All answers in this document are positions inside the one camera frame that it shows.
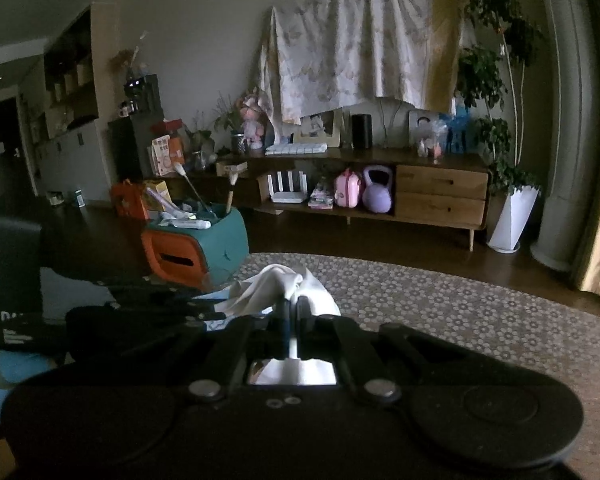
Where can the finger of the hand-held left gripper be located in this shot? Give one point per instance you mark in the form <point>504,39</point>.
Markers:
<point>155,292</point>
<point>145,322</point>

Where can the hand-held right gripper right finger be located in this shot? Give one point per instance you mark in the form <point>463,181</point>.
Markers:
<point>303,316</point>

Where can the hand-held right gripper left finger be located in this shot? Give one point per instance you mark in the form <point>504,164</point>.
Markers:
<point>282,321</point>

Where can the blue patterned cloth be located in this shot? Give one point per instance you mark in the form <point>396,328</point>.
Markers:
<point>215,322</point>

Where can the white tube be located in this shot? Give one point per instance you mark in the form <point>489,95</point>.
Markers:
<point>190,224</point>

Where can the orange toy box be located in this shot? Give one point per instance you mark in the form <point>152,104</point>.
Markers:
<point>130,202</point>

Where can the yellow box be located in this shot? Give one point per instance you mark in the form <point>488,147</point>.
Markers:
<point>157,192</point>

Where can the light blue cloth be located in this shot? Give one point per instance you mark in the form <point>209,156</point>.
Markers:
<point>10,380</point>

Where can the stack of small books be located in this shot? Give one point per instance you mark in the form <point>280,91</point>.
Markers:
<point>321,200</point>

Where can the white router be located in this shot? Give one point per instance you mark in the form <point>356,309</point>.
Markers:
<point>287,196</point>

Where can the long white tipped brush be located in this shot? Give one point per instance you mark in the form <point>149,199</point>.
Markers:
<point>180,170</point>

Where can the pink toy case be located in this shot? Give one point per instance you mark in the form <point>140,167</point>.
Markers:
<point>349,192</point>

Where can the beige shelf cabinet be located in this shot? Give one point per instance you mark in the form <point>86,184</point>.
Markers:
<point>70,150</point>

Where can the orange snack package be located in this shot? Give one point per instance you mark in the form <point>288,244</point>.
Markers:
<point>166,157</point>

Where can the purple kettlebell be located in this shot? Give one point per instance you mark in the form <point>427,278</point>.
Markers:
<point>377,197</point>

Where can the small wooden box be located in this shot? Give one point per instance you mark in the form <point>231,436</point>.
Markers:
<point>230,167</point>

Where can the black water dispenser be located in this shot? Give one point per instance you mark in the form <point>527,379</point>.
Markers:
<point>135,145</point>

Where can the lace patterned tablecloth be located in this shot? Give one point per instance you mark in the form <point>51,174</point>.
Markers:
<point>455,310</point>

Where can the red gift box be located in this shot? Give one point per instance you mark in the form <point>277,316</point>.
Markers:
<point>167,127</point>

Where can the white keyboard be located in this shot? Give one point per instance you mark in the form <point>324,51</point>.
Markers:
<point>295,149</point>

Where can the small plant in vase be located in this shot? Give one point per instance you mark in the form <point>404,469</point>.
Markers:
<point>237,142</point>

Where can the wooden sideboard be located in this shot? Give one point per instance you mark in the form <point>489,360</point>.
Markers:
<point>440,190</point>

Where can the black speaker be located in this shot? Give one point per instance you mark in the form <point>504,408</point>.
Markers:
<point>362,132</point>

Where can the pink haired doll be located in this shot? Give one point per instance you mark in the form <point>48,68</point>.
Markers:
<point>254,125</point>

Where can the small pink figurines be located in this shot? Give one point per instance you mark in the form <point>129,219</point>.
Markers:
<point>430,149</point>

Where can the white shell shaped lamp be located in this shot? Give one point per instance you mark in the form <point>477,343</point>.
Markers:
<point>395,120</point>

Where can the rainbow picture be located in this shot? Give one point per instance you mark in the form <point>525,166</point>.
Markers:
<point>422,122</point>

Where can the white angular planter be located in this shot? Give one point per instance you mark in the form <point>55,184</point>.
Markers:
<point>512,220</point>

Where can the dried flower bouquet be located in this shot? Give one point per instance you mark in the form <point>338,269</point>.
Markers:
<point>130,60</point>

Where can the blue plastic toy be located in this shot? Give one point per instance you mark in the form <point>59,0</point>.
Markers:
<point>460,130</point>

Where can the pale patterned sheet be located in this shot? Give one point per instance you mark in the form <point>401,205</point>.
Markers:
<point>360,35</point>

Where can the tall green potted tree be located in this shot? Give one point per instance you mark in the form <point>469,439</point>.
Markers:
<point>480,75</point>

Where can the yellow striped cloth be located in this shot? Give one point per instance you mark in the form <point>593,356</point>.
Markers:
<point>442,50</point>

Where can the grey covered air conditioner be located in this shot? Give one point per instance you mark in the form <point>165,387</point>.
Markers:
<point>565,110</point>

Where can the cream photo frame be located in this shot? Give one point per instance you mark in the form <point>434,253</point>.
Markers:
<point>317,130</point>

